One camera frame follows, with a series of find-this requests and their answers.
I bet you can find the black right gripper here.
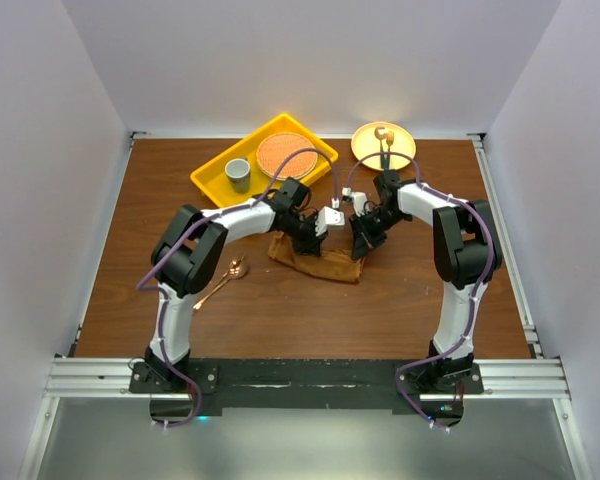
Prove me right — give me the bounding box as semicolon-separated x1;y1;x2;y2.
350;206;409;260

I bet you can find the brown cloth napkin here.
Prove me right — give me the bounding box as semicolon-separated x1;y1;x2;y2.
267;232;365;284

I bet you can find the rose gold spoon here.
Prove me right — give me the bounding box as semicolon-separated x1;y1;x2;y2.
193;262;249;311

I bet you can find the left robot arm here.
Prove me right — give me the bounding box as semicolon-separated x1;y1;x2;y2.
138;179;326;392

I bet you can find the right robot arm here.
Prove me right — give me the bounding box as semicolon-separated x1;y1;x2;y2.
342;170;502;393

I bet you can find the yellow plastic tray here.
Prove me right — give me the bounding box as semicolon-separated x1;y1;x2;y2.
190;113;339;207

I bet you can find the yellow round plate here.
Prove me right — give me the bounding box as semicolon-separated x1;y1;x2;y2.
351;121;416;171

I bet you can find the woven round coaster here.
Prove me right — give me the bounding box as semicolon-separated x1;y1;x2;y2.
256;132;317;180

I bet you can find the grey ceramic cup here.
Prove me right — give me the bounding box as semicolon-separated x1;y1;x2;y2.
225;158;251;194

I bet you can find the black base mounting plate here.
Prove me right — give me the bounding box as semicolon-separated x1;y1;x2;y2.
129;359;484;426

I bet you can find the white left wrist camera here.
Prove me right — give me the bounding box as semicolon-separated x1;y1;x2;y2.
315;206;345;236

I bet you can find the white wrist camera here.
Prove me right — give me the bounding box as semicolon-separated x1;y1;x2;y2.
342;187;368;216
315;206;345;236

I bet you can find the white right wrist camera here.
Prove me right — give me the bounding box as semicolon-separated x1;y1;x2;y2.
342;187;368;216

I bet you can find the wooden fork green handle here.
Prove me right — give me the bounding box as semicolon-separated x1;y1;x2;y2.
382;131;395;170

